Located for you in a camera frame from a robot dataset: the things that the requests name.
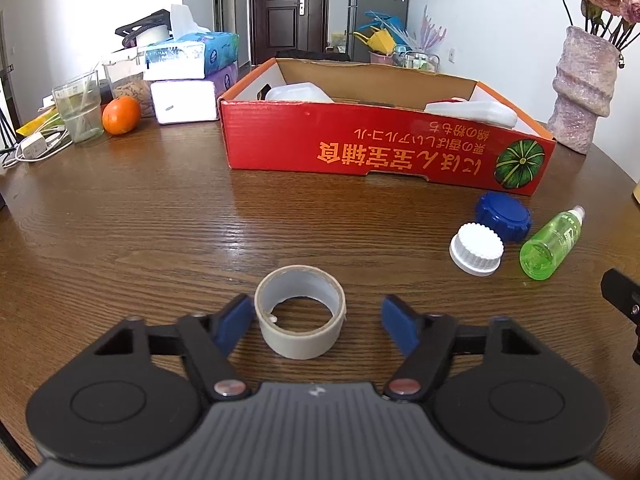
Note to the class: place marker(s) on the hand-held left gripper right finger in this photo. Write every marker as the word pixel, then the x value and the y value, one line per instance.
pixel 400 322

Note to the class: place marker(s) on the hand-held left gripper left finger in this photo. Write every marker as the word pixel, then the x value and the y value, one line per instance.
pixel 232 320

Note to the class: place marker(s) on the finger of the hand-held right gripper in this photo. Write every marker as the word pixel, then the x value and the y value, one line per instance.
pixel 622 292

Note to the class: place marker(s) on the grey tape roll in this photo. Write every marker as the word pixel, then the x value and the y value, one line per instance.
pixel 300 345

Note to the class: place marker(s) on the red cardboard box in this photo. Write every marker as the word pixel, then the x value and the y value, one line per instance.
pixel 350 145

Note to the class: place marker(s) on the green plastic bottle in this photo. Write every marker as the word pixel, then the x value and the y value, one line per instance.
pixel 547 250

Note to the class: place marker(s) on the white ridged cap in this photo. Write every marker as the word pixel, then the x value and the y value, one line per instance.
pixel 477 250

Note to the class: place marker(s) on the blue ridged cap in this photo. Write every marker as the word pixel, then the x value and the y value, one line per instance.
pixel 502 217

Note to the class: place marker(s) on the pink textured vase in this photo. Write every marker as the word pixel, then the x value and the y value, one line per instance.
pixel 582 90

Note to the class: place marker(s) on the purple tissue pack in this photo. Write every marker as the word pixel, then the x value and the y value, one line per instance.
pixel 185 105

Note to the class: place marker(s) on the orange fruit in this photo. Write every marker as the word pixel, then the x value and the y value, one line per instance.
pixel 121 116

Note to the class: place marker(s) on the clear drinking glass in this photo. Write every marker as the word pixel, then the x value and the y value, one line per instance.
pixel 82 125

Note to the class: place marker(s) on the clear plastic snack container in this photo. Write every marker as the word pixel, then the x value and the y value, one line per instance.
pixel 127 90

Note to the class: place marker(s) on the metal storage rack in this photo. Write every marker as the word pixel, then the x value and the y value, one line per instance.
pixel 417 60

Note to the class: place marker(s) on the white charger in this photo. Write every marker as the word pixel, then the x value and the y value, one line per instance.
pixel 33 147

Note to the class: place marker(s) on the pink bucket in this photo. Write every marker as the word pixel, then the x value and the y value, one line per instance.
pixel 380 57

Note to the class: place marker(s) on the blue tissue pack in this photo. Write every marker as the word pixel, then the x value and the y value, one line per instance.
pixel 200 55

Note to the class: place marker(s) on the white straw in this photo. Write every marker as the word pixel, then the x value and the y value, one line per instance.
pixel 86 95

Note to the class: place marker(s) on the yellow packet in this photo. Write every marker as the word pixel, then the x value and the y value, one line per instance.
pixel 40 122

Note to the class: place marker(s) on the black folding chair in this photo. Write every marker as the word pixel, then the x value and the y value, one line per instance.
pixel 310 55

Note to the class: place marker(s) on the yellow and blue hangers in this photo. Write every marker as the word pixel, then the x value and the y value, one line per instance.
pixel 380 35

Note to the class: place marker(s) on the white round roll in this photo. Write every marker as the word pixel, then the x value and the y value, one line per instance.
pixel 150 37

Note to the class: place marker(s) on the dark brown door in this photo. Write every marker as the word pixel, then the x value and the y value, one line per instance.
pixel 285 20

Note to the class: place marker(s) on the black folding stand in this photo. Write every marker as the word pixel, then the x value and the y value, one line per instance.
pixel 142 22

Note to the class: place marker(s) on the grey refrigerator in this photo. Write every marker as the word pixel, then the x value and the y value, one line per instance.
pixel 360 0

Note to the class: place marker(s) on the white wall outlet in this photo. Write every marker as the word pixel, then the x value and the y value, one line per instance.
pixel 453 55

